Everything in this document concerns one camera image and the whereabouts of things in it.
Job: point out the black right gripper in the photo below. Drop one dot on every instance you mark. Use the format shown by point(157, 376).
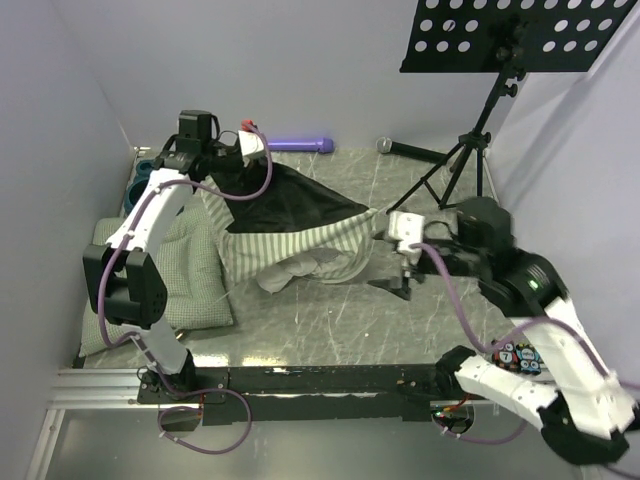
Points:
point(394, 284)

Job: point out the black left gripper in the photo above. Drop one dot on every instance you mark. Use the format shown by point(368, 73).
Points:
point(241, 168)

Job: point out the green striped pet tent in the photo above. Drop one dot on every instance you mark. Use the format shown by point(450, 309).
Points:
point(276, 226)

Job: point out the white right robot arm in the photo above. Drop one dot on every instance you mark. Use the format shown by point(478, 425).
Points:
point(546, 370)

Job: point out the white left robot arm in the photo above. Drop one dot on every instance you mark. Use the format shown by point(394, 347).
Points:
point(125, 287)

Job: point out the teal double pet bowl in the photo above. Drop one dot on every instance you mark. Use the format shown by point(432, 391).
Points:
point(137, 186)

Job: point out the green checkered pet cushion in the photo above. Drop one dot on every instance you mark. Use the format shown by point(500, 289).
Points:
point(190, 266)

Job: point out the purple toy microphone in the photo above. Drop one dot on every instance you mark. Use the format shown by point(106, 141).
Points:
point(321, 145)

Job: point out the black handheld microphone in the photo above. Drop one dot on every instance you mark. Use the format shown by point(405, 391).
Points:
point(385, 145)

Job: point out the black music stand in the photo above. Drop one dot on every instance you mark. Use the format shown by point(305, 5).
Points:
point(510, 40)

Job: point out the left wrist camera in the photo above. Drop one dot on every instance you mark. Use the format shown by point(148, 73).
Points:
point(251, 143)

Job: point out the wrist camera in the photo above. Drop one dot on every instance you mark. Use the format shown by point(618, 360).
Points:
point(404, 230)
point(251, 143)

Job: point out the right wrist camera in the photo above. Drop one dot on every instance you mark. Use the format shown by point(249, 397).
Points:
point(404, 230)

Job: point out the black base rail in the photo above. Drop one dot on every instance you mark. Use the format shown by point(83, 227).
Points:
point(289, 393)

